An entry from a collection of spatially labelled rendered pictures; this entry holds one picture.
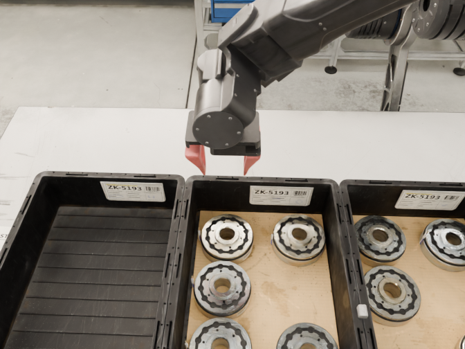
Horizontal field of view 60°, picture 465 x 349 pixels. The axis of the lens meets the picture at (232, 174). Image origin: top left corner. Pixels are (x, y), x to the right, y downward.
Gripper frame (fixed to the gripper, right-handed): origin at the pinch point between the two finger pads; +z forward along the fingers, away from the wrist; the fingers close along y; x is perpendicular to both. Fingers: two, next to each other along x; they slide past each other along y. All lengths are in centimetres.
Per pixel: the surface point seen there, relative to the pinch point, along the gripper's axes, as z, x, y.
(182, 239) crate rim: 13.2, -5.0, -7.5
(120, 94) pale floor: 105, 152, -72
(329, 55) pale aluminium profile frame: 94, 179, 57
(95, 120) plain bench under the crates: 36, 51, -43
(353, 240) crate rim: 13.5, -4.4, 22.3
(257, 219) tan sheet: 23.3, 6.5, 6.1
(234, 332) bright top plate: 20.1, -18.2, 1.8
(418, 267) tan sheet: 23.6, -4.0, 37.1
